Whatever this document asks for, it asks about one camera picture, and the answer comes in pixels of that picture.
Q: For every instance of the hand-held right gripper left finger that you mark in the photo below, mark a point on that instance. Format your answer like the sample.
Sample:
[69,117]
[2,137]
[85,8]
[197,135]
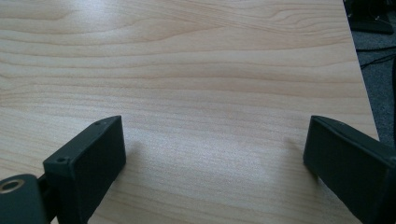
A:
[84,161]

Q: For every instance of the black stand base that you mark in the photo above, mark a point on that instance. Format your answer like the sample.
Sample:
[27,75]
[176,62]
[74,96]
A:
[367,17]

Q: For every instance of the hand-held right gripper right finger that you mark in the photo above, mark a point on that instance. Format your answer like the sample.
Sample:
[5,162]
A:
[351,165]

